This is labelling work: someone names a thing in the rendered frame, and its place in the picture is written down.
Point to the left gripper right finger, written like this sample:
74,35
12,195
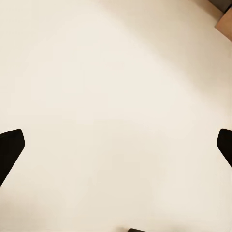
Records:
224,143

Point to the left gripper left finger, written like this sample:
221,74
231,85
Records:
12,144

